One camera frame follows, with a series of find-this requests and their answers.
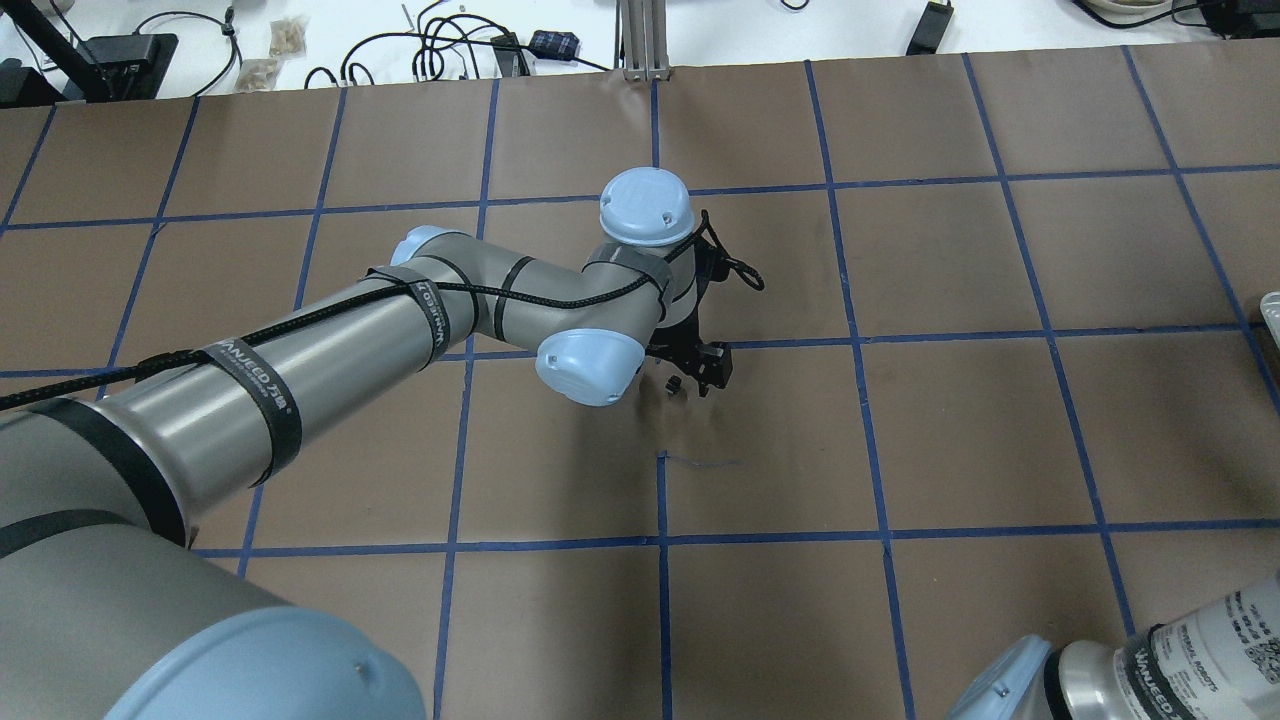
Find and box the black power adapter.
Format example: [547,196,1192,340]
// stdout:
[904,1,954,56]

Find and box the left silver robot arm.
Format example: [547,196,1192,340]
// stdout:
[3,167,763,719]

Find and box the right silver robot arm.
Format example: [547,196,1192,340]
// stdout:
[946,571,1279,719]

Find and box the black monitor stand base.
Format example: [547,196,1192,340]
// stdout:
[1,33,179,109]

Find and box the silver metal tray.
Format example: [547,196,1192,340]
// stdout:
[1260,290,1280,383]

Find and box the aluminium frame post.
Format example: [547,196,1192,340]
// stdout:
[614,1,671,82]

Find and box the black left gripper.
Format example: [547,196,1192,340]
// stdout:
[650,240,733,398]

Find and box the bag of small parts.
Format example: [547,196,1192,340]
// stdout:
[268,15,307,59]

